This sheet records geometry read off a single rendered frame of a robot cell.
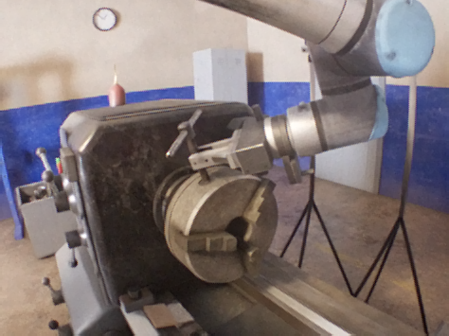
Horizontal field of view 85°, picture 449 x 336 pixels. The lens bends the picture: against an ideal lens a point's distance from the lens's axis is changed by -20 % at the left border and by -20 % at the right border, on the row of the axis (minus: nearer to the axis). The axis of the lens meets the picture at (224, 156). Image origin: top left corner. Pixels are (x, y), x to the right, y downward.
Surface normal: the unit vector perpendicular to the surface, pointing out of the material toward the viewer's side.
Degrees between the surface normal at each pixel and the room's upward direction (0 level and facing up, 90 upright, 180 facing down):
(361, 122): 95
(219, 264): 90
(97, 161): 90
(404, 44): 92
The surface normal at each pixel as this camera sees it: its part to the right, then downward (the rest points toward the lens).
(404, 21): 0.20, 0.26
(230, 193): 0.58, 0.18
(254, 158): -0.19, 0.49
